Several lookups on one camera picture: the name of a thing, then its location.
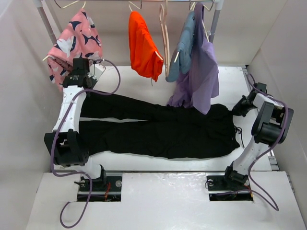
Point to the orange shorts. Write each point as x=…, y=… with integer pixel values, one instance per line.
x=144, y=48

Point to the wooden hanger under orange shorts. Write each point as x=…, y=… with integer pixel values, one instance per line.
x=158, y=55

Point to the black trousers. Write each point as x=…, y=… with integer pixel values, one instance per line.
x=124, y=125

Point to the lilac purple shirt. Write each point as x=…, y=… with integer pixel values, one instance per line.
x=200, y=84

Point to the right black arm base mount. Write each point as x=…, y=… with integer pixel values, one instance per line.
x=222, y=189

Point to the grey metal clothes rack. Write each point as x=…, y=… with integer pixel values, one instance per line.
x=218, y=4

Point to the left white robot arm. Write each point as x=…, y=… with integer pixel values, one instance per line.
x=68, y=151

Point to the pink bird-print shorts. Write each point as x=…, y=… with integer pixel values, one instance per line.
x=79, y=39

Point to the wooden hanger under lilac shirt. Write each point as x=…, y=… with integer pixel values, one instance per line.
x=204, y=7

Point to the aluminium rail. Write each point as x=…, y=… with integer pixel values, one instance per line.
x=143, y=171
x=249, y=79

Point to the wooden hanger under blue shorts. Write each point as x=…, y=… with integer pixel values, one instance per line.
x=191, y=8

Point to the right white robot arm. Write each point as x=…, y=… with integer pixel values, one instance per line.
x=234, y=173

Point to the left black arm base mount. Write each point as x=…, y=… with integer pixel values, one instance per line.
x=107, y=191

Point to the blue-grey shorts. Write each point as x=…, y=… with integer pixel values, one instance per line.
x=184, y=46

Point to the aluminium rail front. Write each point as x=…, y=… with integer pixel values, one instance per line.
x=143, y=171

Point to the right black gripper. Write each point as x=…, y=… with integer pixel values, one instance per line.
x=237, y=109

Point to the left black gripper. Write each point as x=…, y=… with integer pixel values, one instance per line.
x=93, y=81

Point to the aluminium rail right side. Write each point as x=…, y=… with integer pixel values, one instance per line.
x=249, y=79

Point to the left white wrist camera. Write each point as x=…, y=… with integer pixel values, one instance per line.
x=97, y=71

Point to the empty pink wooden hanger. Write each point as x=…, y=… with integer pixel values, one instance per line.
x=162, y=20

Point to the wooden hanger under pink shorts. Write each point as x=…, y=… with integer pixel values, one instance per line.
x=70, y=4

